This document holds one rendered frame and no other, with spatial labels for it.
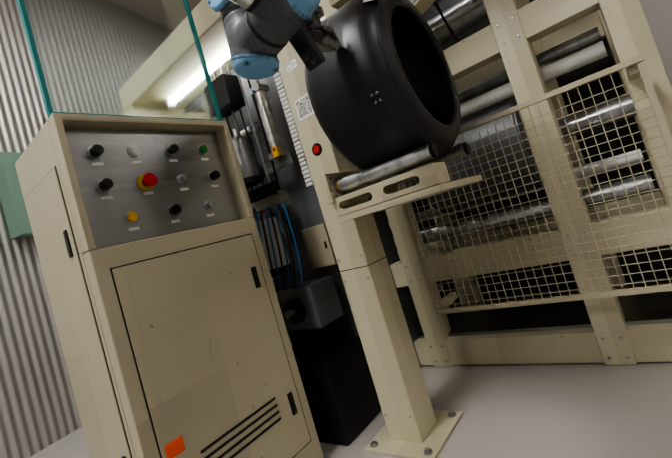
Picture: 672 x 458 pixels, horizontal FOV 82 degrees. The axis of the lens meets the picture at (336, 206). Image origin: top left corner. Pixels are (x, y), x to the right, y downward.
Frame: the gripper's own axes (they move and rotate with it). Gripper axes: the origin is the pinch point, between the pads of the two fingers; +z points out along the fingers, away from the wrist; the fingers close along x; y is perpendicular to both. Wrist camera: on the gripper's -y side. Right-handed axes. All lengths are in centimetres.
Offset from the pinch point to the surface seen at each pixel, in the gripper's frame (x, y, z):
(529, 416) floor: -4, -118, 55
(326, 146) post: 27.3, -15.1, 21.7
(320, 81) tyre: 8.4, -5.0, 1.0
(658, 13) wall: -99, 83, 333
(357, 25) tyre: -6.5, 3.9, 2.2
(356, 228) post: 26, -45, 25
